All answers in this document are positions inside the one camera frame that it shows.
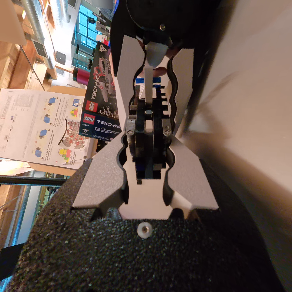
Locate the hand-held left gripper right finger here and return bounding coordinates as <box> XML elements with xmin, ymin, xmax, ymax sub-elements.
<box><xmin>164</xmin><ymin>135</ymin><xmax>219</xmax><ymax>219</ymax></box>

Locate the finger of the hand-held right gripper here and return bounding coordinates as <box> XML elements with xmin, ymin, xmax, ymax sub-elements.
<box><xmin>114</xmin><ymin>34</ymin><xmax>147</xmax><ymax>135</ymax></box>
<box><xmin>167</xmin><ymin>48</ymin><xmax>195</xmax><ymax>139</ymax></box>

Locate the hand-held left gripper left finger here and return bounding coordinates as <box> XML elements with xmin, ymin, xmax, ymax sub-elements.
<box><xmin>72</xmin><ymin>132</ymin><xmax>130</xmax><ymax>209</ymax></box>

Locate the black toy brick model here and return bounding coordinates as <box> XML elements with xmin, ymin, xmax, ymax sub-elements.
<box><xmin>127</xmin><ymin>66</ymin><xmax>172</xmax><ymax>185</ymax></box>

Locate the printed task sheet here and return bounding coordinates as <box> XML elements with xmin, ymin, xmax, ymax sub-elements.
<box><xmin>0</xmin><ymin>89</ymin><xmax>92</xmax><ymax>170</ymax></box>

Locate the maroon tumbler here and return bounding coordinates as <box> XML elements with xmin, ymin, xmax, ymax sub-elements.
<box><xmin>73</xmin><ymin>67</ymin><xmax>91</xmax><ymax>84</ymax></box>

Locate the dark toy set box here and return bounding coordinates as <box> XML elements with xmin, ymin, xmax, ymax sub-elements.
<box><xmin>78</xmin><ymin>41</ymin><xmax>122</xmax><ymax>140</ymax></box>

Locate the metal air duct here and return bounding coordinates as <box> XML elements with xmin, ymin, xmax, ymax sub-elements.
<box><xmin>23</xmin><ymin>0</ymin><xmax>56</xmax><ymax>69</ymax></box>

